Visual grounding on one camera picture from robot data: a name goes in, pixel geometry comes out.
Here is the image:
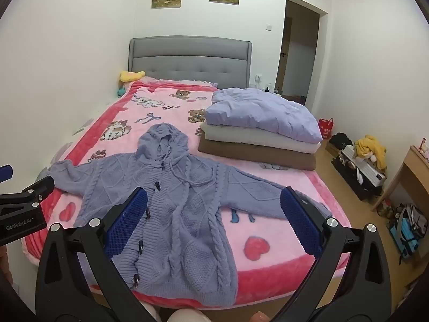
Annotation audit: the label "wooden door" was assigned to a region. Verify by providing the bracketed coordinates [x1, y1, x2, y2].
[281, 17, 292, 91]

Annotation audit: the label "grey backpack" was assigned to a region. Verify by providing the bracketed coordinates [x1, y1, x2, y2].
[392, 203, 429, 242]

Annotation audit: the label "folded purple duvet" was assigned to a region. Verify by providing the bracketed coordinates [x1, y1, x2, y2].
[204, 88, 323, 144]

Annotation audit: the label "yellow plush toy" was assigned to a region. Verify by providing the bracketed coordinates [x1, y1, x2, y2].
[120, 70, 146, 83]

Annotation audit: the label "bottles under desk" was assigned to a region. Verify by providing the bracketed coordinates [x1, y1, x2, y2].
[377, 199, 394, 218]

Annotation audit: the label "yellow garment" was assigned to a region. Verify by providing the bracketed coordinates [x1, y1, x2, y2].
[354, 135, 387, 169]

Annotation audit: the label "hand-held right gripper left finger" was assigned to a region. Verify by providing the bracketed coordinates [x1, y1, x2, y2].
[35, 186, 158, 322]

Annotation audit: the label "wooden desk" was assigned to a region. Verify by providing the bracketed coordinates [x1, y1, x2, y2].
[370, 145, 429, 289]

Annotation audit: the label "silver suitcase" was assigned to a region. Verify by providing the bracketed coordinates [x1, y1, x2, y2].
[340, 146, 386, 188]

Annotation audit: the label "black suitcase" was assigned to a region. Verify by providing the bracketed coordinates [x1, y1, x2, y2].
[332, 156, 384, 202]

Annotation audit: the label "grey upholstered bed headboard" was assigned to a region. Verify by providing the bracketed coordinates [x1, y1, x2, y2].
[128, 37, 253, 89]

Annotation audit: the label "blue bag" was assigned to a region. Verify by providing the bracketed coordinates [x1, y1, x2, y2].
[389, 218, 421, 259]

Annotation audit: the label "cardboard box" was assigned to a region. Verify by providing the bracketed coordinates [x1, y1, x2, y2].
[325, 141, 343, 158]

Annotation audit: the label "pink printed blanket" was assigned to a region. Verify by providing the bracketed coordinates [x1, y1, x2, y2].
[22, 80, 352, 311]

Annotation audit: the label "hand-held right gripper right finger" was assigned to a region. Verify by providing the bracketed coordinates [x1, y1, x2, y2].
[270, 186, 393, 322]

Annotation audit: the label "purple knit hooded cardigan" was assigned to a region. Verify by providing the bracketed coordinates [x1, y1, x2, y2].
[49, 123, 332, 307]

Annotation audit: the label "red shopping bag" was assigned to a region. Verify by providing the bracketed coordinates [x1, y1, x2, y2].
[318, 118, 335, 140]

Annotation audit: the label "black clothes pile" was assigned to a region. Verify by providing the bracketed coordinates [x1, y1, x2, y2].
[329, 133, 352, 150]

